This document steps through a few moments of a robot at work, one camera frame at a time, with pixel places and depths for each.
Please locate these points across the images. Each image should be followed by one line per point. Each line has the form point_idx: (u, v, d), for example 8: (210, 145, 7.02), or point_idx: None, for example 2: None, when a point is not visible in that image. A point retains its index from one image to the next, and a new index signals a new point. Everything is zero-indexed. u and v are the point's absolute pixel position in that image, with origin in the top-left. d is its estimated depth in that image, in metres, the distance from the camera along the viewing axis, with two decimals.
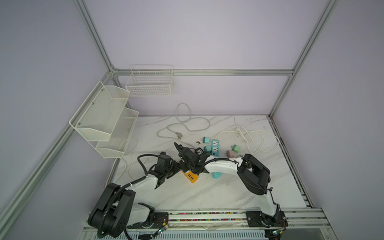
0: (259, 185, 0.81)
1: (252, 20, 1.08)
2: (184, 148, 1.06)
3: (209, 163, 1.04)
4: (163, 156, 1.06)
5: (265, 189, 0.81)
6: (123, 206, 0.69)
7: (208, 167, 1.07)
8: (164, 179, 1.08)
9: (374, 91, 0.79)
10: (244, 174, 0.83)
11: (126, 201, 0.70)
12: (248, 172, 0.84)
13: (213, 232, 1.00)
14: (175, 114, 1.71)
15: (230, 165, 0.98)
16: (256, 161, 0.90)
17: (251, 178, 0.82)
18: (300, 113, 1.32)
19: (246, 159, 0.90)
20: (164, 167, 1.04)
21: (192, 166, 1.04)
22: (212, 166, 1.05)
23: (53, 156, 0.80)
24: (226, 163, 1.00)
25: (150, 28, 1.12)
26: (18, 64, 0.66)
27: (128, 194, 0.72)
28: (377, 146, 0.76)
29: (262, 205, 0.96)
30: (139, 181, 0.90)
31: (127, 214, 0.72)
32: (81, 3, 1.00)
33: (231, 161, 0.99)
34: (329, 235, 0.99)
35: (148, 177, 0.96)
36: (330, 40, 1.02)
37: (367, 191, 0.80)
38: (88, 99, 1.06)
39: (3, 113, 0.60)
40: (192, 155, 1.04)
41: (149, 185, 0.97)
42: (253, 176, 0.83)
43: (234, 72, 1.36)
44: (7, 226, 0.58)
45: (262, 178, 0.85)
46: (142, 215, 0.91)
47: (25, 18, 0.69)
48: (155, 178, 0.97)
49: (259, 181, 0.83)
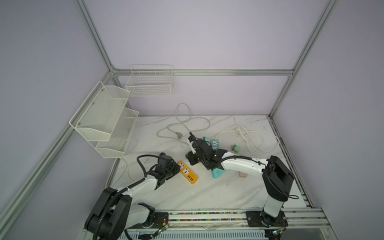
0: (284, 191, 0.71)
1: (252, 20, 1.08)
2: (200, 140, 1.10)
3: (226, 159, 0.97)
4: (164, 157, 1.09)
5: (289, 196, 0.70)
6: (119, 211, 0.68)
7: (225, 164, 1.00)
8: (164, 179, 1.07)
9: (374, 91, 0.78)
10: (270, 177, 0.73)
11: (122, 206, 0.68)
12: (274, 176, 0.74)
13: (213, 232, 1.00)
14: (175, 114, 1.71)
15: (252, 165, 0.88)
16: (283, 165, 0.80)
17: (277, 182, 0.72)
18: (300, 113, 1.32)
19: (271, 162, 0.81)
20: (164, 167, 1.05)
21: (206, 159, 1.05)
22: (230, 164, 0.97)
23: (53, 156, 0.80)
24: (248, 163, 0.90)
25: (150, 27, 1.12)
26: (19, 63, 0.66)
27: (125, 200, 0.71)
28: (377, 146, 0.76)
29: (267, 207, 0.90)
30: (136, 184, 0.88)
31: (123, 219, 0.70)
32: (81, 3, 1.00)
33: (254, 161, 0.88)
34: (329, 235, 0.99)
35: (148, 179, 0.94)
36: (330, 41, 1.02)
37: (366, 191, 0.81)
38: (88, 99, 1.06)
39: (4, 113, 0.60)
40: (207, 148, 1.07)
41: (148, 187, 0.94)
42: (279, 180, 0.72)
43: (234, 72, 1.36)
44: (7, 226, 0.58)
45: (287, 184, 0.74)
46: (141, 216, 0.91)
47: (26, 19, 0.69)
48: (154, 179, 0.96)
49: (284, 187, 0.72)
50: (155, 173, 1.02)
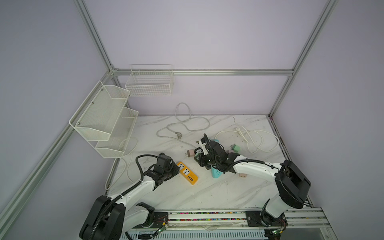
0: (299, 197, 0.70)
1: (252, 20, 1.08)
2: (213, 143, 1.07)
3: (239, 163, 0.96)
4: (164, 157, 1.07)
5: (305, 203, 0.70)
6: (112, 221, 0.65)
7: (237, 168, 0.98)
8: (162, 180, 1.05)
9: (374, 91, 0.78)
10: (284, 182, 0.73)
11: (115, 216, 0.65)
12: (289, 181, 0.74)
13: (213, 232, 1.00)
14: (175, 114, 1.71)
15: (265, 169, 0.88)
16: (298, 171, 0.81)
17: (291, 187, 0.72)
18: (300, 113, 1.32)
19: (285, 167, 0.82)
20: (163, 168, 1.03)
21: (219, 162, 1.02)
22: (243, 168, 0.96)
23: (53, 156, 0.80)
24: (261, 167, 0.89)
25: (150, 27, 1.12)
26: (19, 63, 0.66)
27: (118, 210, 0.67)
28: (377, 145, 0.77)
29: (270, 207, 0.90)
30: (131, 190, 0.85)
31: (118, 228, 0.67)
32: (81, 3, 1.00)
33: (267, 165, 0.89)
34: (329, 235, 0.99)
35: (145, 182, 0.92)
36: (330, 41, 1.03)
37: (366, 190, 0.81)
38: (88, 99, 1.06)
39: (4, 113, 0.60)
40: (220, 150, 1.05)
41: (145, 190, 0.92)
42: (294, 186, 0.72)
43: (234, 72, 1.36)
44: (7, 226, 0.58)
45: (302, 190, 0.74)
46: (141, 218, 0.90)
47: (25, 18, 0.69)
48: (152, 181, 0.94)
49: (300, 193, 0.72)
50: (153, 174, 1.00)
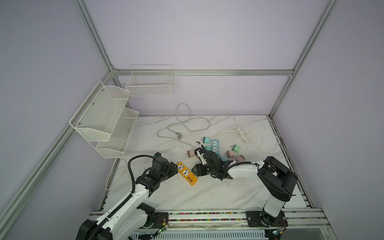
0: (284, 189, 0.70)
1: (252, 20, 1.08)
2: (209, 151, 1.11)
3: (232, 167, 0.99)
4: (158, 159, 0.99)
5: (291, 194, 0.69)
6: None
7: (231, 172, 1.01)
8: (158, 184, 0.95)
9: (374, 91, 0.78)
10: (264, 176, 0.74)
11: None
12: (270, 174, 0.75)
13: (213, 232, 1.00)
14: (175, 114, 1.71)
15: (251, 168, 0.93)
16: (280, 164, 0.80)
17: (273, 181, 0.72)
18: (300, 113, 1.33)
19: (268, 162, 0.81)
20: (159, 171, 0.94)
21: (216, 170, 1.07)
22: (235, 171, 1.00)
23: (53, 157, 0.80)
24: (247, 166, 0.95)
25: (150, 26, 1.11)
26: (19, 64, 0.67)
27: (105, 237, 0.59)
28: (376, 145, 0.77)
29: (268, 206, 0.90)
30: (120, 206, 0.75)
31: None
32: (81, 3, 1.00)
33: (252, 163, 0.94)
34: (329, 235, 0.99)
35: (136, 194, 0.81)
36: (330, 41, 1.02)
37: (365, 190, 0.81)
38: (88, 99, 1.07)
39: (5, 113, 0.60)
40: (217, 159, 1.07)
41: (139, 201, 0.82)
42: (276, 179, 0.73)
43: (234, 72, 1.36)
44: (7, 226, 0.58)
45: (288, 182, 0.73)
46: (140, 222, 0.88)
47: (25, 19, 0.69)
48: (145, 189, 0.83)
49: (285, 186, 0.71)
50: (147, 180, 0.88)
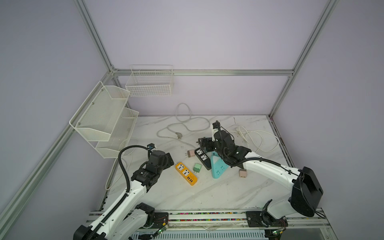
0: (312, 207, 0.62)
1: (252, 20, 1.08)
2: (223, 133, 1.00)
3: (251, 160, 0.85)
4: (155, 153, 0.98)
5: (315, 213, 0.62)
6: None
7: (248, 165, 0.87)
8: (156, 179, 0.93)
9: (374, 91, 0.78)
10: (301, 189, 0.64)
11: None
12: (306, 188, 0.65)
13: (213, 232, 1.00)
14: (175, 114, 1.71)
15: (281, 173, 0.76)
16: (315, 179, 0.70)
17: (306, 196, 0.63)
18: (300, 113, 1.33)
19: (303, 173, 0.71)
20: (156, 165, 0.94)
21: (227, 154, 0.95)
22: (255, 166, 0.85)
23: (53, 157, 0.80)
24: (276, 169, 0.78)
25: (150, 26, 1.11)
26: (20, 64, 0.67)
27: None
28: (376, 145, 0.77)
29: (272, 207, 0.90)
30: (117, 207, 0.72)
31: None
32: (81, 3, 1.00)
33: (283, 168, 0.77)
34: (329, 235, 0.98)
35: (132, 192, 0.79)
36: (330, 41, 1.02)
37: (365, 190, 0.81)
38: (88, 99, 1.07)
39: (5, 114, 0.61)
40: (230, 143, 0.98)
41: (135, 200, 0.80)
42: (309, 194, 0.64)
43: (234, 72, 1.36)
44: (7, 226, 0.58)
45: (315, 198, 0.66)
46: (140, 223, 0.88)
47: (25, 19, 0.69)
48: (141, 187, 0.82)
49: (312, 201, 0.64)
50: (143, 175, 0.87)
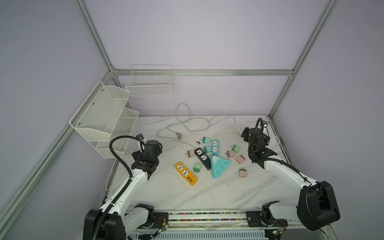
0: (316, 220, 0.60)
1: (252, 20, 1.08)
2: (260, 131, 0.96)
3: (272, 161, 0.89)
4: (149, 142, 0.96)
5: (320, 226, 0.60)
6: (112, 230, 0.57)
7: (269, 164, 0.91)
8: (155, 167, 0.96)
9: (374, 91, 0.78)
10: (308, 198, 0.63)
11: (113, 225, 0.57)
12: (315, 199, 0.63)
13: (213, 232, 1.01)
14: (175, 114, 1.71)
15: (295, 178, 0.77)
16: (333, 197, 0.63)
17: (313, 207, 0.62)
18: (300, 113, 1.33)
19: (320, 186, 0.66)
20: (152, 154, 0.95)
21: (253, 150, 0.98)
22: (275, 167, 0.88)
23: (53, 157, 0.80)
24: (292, 173, 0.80)
25: (150, 26, 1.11)
26: (20, 64, 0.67)
27: (115, 219, 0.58)
28: (376, 145, 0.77)
29: (274, 206, 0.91)
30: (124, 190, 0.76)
31: (119, 235, 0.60)
32: (81, 3, 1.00)
33: (300, 174, 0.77)
34: (329, 235, 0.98)
35: (135, 178, 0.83)
36: (330, 41, 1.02)
37: (365, 190, 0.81)
38: (88, 99, 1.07)
39: (5, 114, 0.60)
40: (261, 142, 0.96)
41: (138, 184, 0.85)
42: (317, 207, 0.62)
43: (234, 73, 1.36)
44: (7, 226, 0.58)
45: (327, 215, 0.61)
46: (142, 218, 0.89)
47: (26, 20, 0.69)
48: (143, 173, 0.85)
49: (319, 213, 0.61)
50: (143, 164, 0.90)
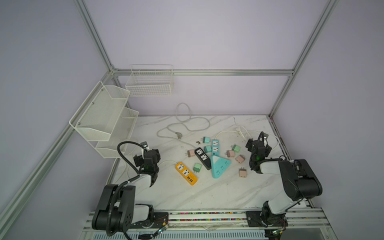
0: (293, 182, 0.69)
1: (252, 20, 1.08)
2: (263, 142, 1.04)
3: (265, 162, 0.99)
4: (148, 154, 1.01)
5: (297, 189, 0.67)
6: (126, 201, 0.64)
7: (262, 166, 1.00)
8: (155, 173, 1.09)
9: (374, 91, 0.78)
10: (283, 165, 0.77)
11: (128, 196, 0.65)
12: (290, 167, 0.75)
13: (213, 232, 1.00)
14: (175, 114, 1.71)
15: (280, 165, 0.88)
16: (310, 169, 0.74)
17: (288, 172, 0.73)
18: (300, 113, 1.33)
19: (297, 163, 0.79)
20: (152, 163, 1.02)
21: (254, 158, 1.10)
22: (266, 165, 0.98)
23: (53, 156, 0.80)
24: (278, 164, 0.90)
25: (151, 26, 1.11)
26: (20, 64, 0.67)
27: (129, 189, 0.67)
28: (376, 145, 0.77)
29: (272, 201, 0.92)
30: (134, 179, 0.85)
31: (131, 208, 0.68)
32: (81, 3, 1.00)
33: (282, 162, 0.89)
34: (329, 235, 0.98)
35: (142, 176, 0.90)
36: (330, 41, 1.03)
37: (365, 190, 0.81)
38: (88, 99, 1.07)
39: (4, 114, 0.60)
40: (262, 152, 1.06)
41: (145, 182, 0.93)
42: (292, 172, 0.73)
43: (234, 72, 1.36)
44: (7, 226, 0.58)
45: (305, 182, 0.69)
46: (143, 212, 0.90)
47: (26, 20, 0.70)
48: (148, 176, 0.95)
49: (298, 181, 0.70)
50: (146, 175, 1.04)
